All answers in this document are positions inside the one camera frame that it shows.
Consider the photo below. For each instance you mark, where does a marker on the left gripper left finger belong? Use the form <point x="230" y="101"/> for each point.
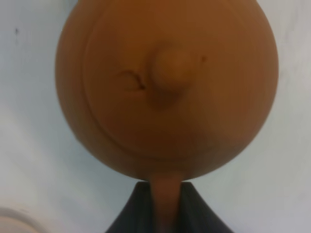
<point x="137" y="214"/>

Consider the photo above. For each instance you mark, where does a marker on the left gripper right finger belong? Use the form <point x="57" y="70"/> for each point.
<point x="195" y="216"/>

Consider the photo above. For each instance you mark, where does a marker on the brown clay teapot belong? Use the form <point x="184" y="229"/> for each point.
<point x="166" y="90"/>

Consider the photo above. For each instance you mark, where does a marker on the left white teacup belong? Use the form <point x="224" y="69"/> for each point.
<point x="14" y="222"/>

